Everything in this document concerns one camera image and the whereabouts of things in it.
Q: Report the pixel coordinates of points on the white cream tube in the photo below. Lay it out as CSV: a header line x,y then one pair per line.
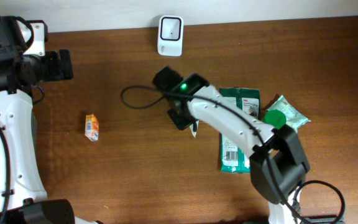
x,y
194,127

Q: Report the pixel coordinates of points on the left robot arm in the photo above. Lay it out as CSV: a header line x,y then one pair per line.
x,y
24,65

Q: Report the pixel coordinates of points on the green 3M wipes pack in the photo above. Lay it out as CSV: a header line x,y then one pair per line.
x,y
233,160

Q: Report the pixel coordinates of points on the green lid jar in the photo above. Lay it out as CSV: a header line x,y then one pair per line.
x,y
275,118

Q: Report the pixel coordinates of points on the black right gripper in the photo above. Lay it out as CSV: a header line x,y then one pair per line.
x,y
179,119

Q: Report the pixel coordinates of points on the white barcode scanner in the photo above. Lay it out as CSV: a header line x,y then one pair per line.
x,y
170,36

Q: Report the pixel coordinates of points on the orange tissue packet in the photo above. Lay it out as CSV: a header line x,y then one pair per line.
x,y
91,127

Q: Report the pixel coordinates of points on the mint green wipes packet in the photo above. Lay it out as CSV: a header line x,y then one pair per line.
x,y
294,118

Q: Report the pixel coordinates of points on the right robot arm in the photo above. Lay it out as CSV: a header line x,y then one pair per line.
x,y
278,163

